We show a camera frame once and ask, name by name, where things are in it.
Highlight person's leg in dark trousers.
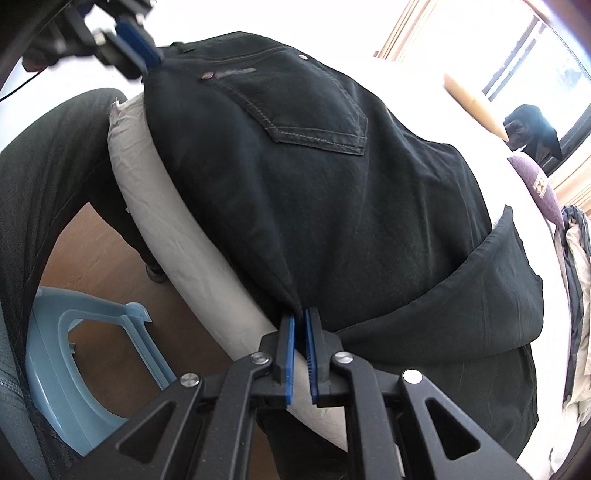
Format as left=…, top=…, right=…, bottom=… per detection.
left=0, top=88, right=167, bottom=480

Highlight purple cushion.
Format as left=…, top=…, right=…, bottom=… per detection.
left=507, top=154, right=565, bottom=228

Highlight pile of grey white clothes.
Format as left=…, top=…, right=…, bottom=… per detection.
left=551, top=204, right=591, bottom=418

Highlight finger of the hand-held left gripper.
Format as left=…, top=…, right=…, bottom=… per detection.
left=115, top=21, right=165, bottom=71
left=95, top=30, right=151, bottom=83

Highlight black pants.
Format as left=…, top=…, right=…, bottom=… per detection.
left=141, top=31, right=546, bottom=462

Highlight white bed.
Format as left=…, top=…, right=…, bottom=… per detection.
left=107, top=55, right=591, bottom=480

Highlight tan pillow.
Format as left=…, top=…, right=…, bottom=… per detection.
left=443, top=73, right=509, bottom=140

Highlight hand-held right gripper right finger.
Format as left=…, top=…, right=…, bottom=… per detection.
left=302, top=307, right=532, bottom=480

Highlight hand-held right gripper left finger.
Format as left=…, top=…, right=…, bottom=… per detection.
left=60, top=314, right=296, bottom=480

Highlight light blue plastic stool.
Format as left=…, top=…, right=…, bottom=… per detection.
left=25, top=286, right=178, bottom=457

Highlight wooden window frame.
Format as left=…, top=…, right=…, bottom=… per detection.
left=372, top=0, right=591, bottom=213

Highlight dark cloth outside window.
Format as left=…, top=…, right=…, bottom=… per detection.
left=502, top=104, right=565, bottom=163

